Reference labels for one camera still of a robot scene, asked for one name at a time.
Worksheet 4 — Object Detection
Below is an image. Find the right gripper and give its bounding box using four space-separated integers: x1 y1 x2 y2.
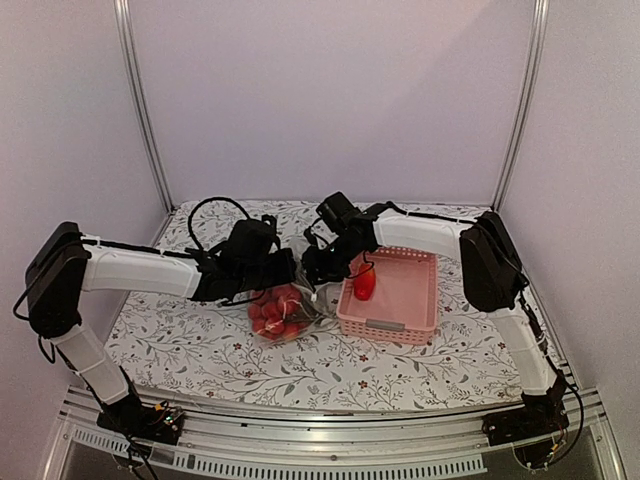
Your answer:
296 236 364 286

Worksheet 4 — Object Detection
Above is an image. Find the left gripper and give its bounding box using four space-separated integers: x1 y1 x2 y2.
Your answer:
237 248 297 295

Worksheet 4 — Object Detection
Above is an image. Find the red orange fake pepper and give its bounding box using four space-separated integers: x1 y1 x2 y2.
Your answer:
353 263 376 301

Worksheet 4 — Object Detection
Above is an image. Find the clear zip top bag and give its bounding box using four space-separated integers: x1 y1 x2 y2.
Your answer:
247 236 342 344

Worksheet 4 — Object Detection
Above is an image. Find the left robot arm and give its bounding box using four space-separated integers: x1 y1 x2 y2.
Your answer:
12 215 296 434

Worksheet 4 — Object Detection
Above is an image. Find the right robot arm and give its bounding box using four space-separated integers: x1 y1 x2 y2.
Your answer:
302 192 570 445

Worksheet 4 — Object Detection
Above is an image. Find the green fake vegetable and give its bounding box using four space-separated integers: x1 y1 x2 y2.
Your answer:
296 285 331 322

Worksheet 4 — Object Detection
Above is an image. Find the pink plastic basket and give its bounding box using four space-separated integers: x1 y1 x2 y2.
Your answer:
336 247 438 345

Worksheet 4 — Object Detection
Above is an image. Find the floral table mat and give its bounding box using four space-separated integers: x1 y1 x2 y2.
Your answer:
99 199 569 414

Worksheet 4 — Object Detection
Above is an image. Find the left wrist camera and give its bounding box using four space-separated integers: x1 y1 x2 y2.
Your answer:
260 214 277 235

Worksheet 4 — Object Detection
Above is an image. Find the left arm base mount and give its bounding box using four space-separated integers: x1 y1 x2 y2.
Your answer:
97 398 185 445

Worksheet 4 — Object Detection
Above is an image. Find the aluminium front rail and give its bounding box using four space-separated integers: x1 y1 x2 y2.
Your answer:
42 387 627 479

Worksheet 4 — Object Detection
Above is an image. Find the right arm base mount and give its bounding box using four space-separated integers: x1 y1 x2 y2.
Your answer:
482 395 569 470

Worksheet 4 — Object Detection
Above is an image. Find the left aluminium frame post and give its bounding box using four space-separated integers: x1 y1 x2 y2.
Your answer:
113 0 175 214

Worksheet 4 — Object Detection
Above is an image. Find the aluminium frame post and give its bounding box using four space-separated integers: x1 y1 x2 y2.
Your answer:
491 0 550 211
113 0 175 214

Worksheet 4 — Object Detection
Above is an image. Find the right aluminium frame post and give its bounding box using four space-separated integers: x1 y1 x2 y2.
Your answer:
491 0 550 211

